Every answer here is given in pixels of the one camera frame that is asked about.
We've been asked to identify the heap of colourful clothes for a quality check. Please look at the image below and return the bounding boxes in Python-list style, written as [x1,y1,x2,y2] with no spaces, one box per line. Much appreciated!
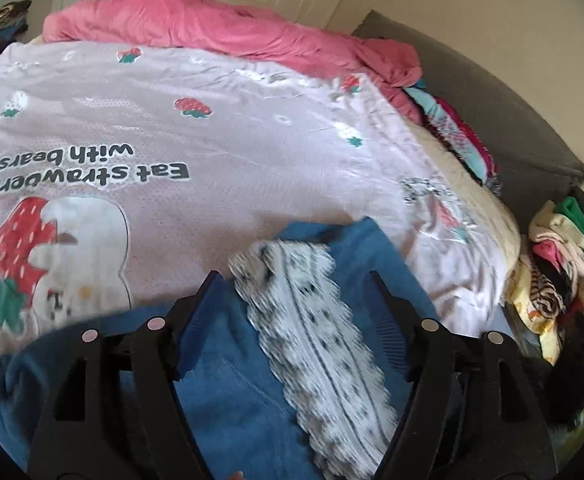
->
[504,195,584,366]

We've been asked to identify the blue denim pants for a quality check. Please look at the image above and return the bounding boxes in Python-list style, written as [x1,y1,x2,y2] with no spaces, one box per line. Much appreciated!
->
[0,217,468,480]

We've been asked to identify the colourful folded clothes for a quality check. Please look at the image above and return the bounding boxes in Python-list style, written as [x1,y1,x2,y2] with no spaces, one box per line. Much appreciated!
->
[402,77,503,196]

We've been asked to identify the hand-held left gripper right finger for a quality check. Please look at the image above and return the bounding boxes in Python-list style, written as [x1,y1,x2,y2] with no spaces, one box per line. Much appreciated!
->
[369,270,558,480]

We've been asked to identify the pile of dark clothes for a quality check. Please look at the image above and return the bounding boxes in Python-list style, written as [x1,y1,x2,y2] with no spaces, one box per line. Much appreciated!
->
[0,0,33,58]

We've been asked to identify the grey padded headboard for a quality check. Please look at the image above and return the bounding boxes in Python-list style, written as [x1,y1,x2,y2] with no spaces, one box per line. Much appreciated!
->
[349,9,584,221]

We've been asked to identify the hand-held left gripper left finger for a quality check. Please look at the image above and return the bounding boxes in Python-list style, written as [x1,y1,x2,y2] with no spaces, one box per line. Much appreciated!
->
[27,270,233,480]

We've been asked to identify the pink duvet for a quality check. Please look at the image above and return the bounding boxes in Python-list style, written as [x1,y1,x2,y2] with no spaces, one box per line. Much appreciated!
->
[42,0,423,126]

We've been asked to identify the pink strawberry printed blanket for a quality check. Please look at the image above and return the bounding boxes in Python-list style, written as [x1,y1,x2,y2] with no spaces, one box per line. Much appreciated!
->
[0,40,510,376]

